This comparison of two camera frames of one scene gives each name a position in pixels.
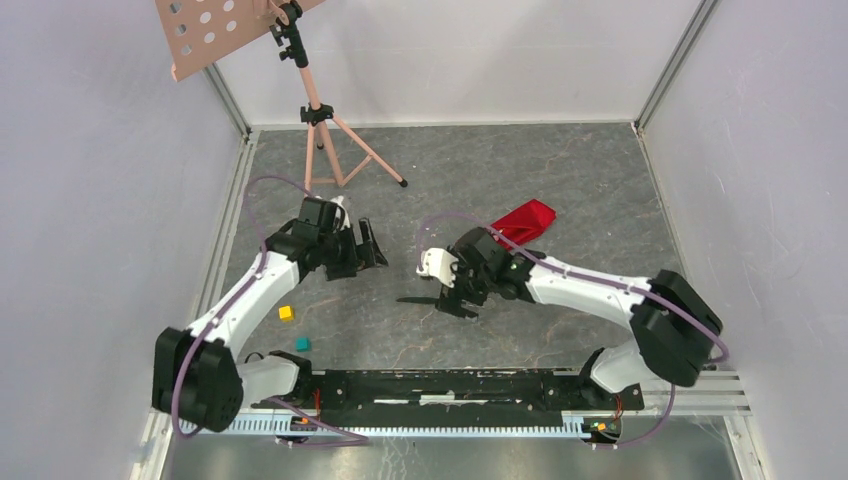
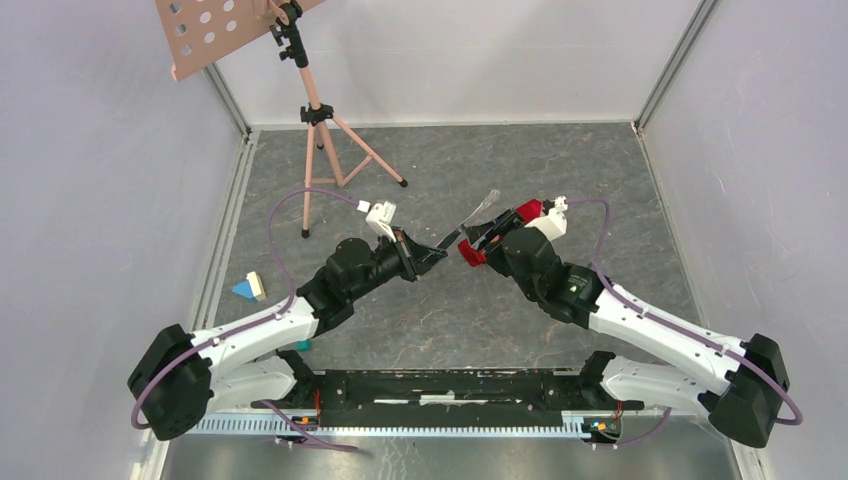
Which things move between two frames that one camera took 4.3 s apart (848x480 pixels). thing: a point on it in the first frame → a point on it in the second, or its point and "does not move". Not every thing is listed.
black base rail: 450,398 does not move
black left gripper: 360,256 → 414,257
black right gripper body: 471,286 → 510,220
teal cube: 303,343 does not move
